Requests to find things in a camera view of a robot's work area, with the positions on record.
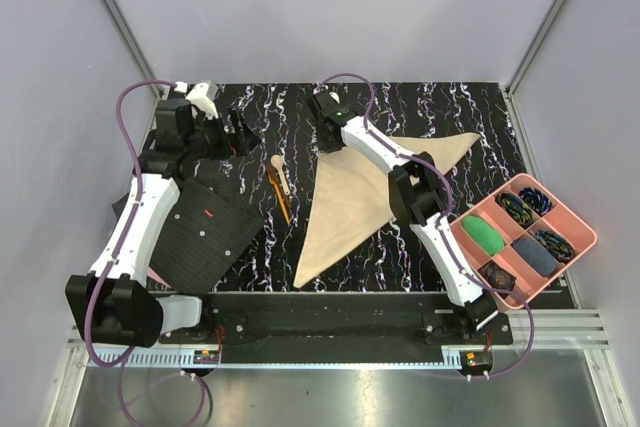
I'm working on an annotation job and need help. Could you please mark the green rolled sock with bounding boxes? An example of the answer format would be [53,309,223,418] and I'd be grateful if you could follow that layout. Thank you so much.
[461,216,505,256]

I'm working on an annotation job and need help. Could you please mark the blue patterned sock roll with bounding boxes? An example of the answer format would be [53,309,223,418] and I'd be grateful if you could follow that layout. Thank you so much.
[518,187,554,217]

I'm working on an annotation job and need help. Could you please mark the pink paper sheet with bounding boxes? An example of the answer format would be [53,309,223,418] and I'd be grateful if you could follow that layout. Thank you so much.
[147,267,170,287]

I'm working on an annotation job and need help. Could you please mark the brown patterned sock roll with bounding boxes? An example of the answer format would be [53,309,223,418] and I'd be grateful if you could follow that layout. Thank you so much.
[479,261,516,291]

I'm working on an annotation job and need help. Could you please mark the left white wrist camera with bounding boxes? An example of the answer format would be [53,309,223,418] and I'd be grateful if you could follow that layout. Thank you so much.
[173,81,219,120]

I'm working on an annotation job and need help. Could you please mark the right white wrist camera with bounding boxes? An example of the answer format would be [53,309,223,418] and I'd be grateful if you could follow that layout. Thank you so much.
[314,89,340,108]

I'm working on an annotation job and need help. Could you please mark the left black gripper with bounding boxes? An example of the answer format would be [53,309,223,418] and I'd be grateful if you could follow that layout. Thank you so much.
[184,106,260,160]

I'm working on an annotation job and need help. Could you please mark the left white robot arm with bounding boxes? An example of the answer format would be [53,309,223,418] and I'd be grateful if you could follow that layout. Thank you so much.
[65,98,264,347]

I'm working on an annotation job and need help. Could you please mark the grey rolled sock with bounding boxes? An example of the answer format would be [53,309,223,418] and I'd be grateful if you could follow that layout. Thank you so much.
[512,237,556,277]

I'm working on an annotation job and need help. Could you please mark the slotted cable duct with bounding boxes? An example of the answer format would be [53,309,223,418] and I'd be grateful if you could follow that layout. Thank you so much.
[126,348,221,368]

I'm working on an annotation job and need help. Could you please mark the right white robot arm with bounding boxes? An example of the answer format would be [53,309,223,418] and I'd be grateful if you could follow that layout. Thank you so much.
[307,90,498,344]

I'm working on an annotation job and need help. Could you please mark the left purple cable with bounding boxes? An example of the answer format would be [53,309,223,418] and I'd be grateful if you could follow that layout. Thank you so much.
[82,79,216,426]

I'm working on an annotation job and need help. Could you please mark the teal patterned sock roll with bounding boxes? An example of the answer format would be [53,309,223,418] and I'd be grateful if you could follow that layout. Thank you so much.
[533,229,575,264]

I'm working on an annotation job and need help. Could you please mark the beige cloth napkin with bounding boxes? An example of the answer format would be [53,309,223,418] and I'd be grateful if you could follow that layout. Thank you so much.
[292,131,482,291]

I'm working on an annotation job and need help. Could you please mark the pink divided tray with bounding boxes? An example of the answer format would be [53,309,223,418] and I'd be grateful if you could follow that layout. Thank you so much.
[451,174,597,311]

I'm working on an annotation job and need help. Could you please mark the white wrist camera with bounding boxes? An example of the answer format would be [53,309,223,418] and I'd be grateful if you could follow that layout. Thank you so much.
[314,89,340,108]
[173,81,219,120]

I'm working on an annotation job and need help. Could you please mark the yellow patterned sock roll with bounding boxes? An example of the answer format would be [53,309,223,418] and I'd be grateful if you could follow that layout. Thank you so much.
[496,192,534,228]

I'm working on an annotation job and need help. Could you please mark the orange plastic knife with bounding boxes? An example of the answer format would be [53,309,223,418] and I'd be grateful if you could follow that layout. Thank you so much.
[266,166,291,224]

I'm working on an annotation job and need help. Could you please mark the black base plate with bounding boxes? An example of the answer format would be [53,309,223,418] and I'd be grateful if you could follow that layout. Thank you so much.
[161,292,513,367]

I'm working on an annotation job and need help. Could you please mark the beige wooden spoon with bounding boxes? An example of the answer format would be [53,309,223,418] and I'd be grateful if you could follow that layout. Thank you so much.
[271,154,291,196]

